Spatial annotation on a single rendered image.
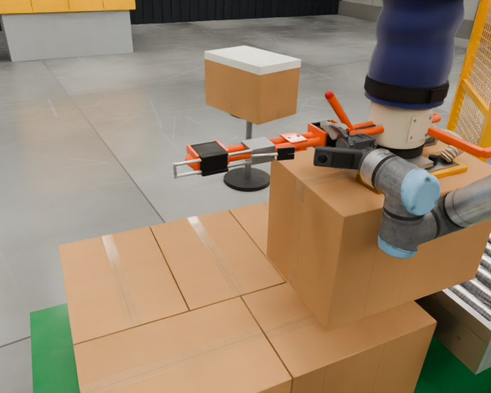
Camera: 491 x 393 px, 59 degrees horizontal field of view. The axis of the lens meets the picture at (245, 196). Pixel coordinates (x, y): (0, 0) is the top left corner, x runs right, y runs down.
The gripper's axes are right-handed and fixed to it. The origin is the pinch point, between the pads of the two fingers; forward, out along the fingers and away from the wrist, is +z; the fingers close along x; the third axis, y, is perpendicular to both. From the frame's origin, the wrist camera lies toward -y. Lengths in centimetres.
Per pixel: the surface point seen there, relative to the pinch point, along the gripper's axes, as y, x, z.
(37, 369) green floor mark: -91, -124, 68
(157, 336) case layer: -46, -70, 15
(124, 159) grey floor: -8, -123, 279
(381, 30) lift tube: 16.7, 26.8, 1.3
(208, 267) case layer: -18, -70, 42
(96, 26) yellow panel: 43, -72, 729
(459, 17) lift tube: 30.1, 30.8, -10.5
